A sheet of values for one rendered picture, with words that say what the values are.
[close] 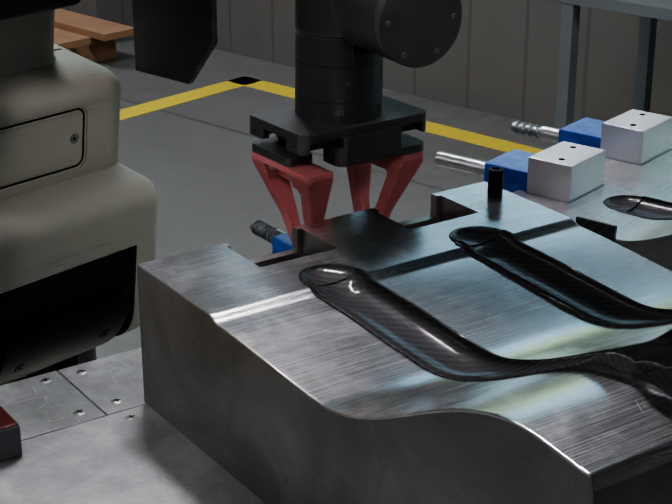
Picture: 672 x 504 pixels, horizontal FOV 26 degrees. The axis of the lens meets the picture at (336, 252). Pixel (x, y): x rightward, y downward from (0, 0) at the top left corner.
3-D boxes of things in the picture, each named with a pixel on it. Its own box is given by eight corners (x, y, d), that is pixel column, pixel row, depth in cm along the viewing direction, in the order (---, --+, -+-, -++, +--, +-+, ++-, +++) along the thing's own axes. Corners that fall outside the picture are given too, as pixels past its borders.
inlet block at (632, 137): (494, 164, 120) (497, 101, 118) (527, 150, 124) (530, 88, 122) (638, 198, 113) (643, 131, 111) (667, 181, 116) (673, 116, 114)
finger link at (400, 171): (423, 253, 99) (428, 121, 96) (339, 276, 95) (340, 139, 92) (363, 224, 104) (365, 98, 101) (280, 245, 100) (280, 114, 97)
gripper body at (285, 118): (429, 138, 97) (432, 28, 94) (303, 165, 91) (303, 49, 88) (369, 115, 101) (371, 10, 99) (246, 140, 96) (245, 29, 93)
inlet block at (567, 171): (418, 199, 112) (420, 132, 110) (455, 182, 116) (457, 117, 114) (567, 238, 105) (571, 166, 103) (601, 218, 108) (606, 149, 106)
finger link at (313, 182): (394, 261, 98) (398, 127, 94) (307, 285, 94) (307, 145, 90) (334, 232, 103) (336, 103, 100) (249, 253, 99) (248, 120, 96)
